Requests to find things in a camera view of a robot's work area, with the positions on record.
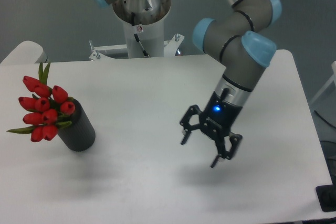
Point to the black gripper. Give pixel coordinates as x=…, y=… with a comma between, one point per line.
x=218, y=119

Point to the red tulip bouquet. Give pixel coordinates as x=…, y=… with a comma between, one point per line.
x=49, y=109

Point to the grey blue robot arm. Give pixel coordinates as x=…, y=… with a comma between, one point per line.
x=236, y=43

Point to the black ribbed cylindrical vase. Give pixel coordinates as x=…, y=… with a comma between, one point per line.
x=80, y=135

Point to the black device at table edge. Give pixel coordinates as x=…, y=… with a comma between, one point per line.
x=326, y=197

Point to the white chair seat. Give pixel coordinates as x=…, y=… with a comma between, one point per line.
x=27, y=52

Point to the white furniture frame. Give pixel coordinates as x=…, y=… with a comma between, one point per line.
x=325, y=90

